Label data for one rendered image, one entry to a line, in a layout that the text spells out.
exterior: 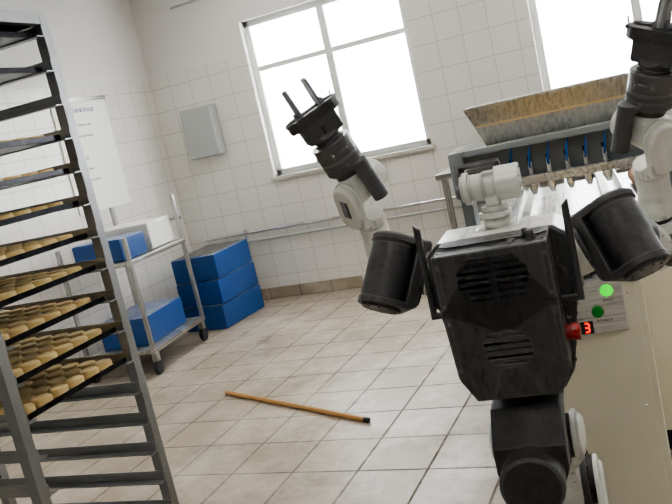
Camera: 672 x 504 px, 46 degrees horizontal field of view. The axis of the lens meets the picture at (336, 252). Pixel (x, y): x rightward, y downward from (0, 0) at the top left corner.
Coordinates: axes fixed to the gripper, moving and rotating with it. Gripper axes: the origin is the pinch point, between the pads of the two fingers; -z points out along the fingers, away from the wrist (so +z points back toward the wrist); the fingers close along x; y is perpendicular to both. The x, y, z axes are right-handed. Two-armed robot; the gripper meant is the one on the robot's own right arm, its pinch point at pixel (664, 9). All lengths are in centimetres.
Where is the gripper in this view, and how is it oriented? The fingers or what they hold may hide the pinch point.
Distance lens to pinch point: 159.7
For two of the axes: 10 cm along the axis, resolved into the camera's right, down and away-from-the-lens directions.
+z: 0.4, 8.6, 5.1
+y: 6.9, -3.9, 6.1
